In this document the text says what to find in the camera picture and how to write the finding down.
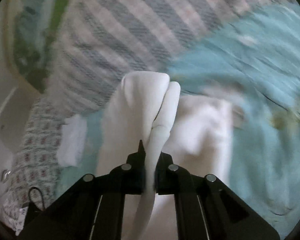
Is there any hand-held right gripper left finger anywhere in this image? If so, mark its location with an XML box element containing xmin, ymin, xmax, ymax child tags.
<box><xmin>18</xmin><ymin>140</ymin><xmax>146</xmax><ymax>240</ymax></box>

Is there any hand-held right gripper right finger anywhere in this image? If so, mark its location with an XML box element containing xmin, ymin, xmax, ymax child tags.
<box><xmin>155</xmin><ymin>151</ymin><xmax>281</xmax><ymax>240</ymax></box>

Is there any white zip hoodie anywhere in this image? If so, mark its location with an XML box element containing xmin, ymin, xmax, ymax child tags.
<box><xmin>96</xmin><ymin>71</ymin><xmax>234</xmax><ymax>240</ymax></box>

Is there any small white garment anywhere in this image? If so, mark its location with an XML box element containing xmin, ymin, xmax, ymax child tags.
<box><xmin>57</xmin><ymin>116</ymin><xmax>88</xmax><ymax>167</ymax></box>

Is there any floral patterned sheet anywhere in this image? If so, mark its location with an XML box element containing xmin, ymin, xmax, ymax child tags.
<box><xmin>0</xmin><ymin>97</ymin><xmax>65</xmax><ymax>232</ymax></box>

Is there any teal floral bedsheet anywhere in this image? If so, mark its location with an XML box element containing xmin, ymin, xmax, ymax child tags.
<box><xmin>60</xmin><ymin>5</ymin><xmax>300</xmax><ymax>238</ymax></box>

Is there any plaid quilt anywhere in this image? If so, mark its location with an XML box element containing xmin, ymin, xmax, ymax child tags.
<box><xmin>47</xmin><ymin>0</ymin><xmax>291</xmax><ymax>115</ymax></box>

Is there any white cabinet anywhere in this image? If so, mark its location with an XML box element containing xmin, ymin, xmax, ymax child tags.
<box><xmin>0</xmin><ymin>62</ymin><xmax>40</xmax><ymax>205</ymax></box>

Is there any green framed picture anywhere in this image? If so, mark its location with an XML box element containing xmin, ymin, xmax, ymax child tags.
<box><xmin>7</xmin><ymin>0</ymin><xmax>76</xmax><ymax>93</ymax></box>

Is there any black looped cord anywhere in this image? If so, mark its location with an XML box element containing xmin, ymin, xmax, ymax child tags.
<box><xmin>27</xmin><ymin>187</ymin><xmax>46</xmax><ymax>212</ymax></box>

